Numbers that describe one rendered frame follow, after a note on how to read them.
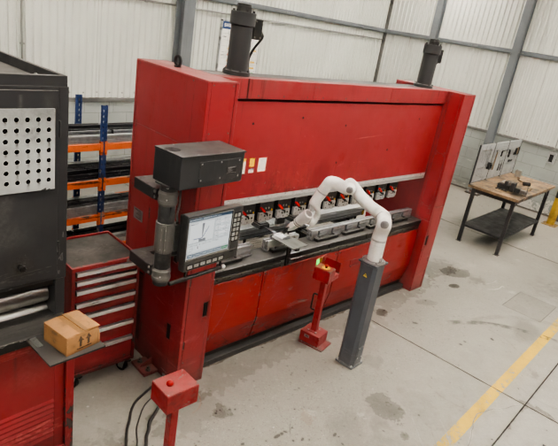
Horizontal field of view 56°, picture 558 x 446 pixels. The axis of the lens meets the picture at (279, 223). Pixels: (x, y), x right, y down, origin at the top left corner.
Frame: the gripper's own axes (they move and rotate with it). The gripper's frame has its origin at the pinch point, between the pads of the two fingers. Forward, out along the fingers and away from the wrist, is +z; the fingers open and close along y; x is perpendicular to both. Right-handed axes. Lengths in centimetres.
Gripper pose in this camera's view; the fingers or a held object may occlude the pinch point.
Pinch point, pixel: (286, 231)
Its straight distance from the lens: 447.4
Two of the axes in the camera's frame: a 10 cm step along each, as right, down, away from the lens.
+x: 4.2, 8.7, -2.6
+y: -7.2, 1.4, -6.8
